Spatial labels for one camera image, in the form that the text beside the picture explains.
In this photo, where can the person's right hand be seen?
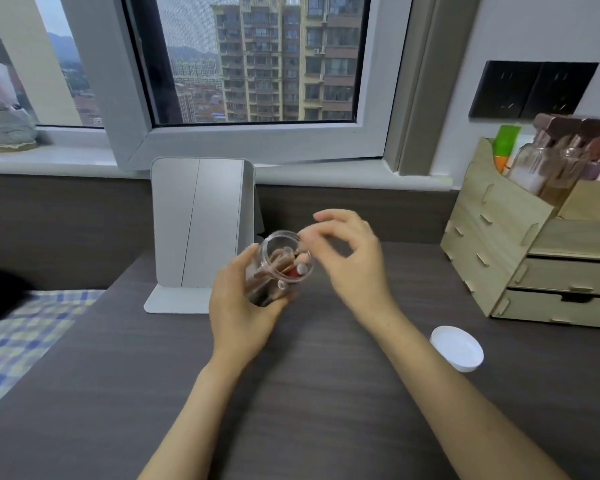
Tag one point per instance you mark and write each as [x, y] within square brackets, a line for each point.
[362, 269]

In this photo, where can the person's left hand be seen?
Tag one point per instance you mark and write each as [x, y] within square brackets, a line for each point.
[235, 314]

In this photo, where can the person's right thumb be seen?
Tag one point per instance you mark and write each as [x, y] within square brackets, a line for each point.
[333, 267]

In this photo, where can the person's left thumb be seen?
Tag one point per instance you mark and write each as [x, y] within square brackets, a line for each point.
[240, 272]

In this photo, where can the clear plastic jar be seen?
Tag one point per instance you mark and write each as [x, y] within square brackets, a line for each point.
[280, 244]

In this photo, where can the person's left forearm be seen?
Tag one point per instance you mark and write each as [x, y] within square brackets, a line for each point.
[195, 419]

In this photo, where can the person's right forearm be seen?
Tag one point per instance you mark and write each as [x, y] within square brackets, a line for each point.
[445, 394]

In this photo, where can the rose gold makeup sticks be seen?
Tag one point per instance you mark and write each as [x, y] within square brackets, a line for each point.
[285, 264]

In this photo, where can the grey folding mirror stand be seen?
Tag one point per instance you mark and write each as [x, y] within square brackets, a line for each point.
[200, 229]

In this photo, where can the white window sill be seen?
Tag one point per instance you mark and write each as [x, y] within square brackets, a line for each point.
[330, 174]

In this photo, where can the white round jar lid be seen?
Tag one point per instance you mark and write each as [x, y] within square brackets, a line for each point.
[456, 348]

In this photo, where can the wooden desk organizer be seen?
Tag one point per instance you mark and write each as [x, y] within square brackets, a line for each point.
[490, 229]

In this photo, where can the green orange cosmetic tube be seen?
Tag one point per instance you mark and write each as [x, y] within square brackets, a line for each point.
[506, 144]

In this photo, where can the high-rise apartment building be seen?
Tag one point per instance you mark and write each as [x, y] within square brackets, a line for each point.
[285, 59]

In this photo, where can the clear bottle brown cap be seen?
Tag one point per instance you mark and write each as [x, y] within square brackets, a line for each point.
[532, 167]

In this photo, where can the wooden organizer drawer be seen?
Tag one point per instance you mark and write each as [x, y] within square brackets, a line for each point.
[575, 239]
[565, 275]
[555, 307]

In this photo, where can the plaid bed sheet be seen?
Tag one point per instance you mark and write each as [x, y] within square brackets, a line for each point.
[15, 344]

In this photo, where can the black fabric item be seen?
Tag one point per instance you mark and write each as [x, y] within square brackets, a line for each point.
[2, 294]

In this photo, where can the amber bottle brown cap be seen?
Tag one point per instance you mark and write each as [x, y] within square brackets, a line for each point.
[565, 169]

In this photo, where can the white window sash frame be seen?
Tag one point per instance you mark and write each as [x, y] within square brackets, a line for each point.
[260, 142]

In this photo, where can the black wall socket panel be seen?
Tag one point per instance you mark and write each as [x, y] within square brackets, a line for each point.
[562, 89]
[502, 89]

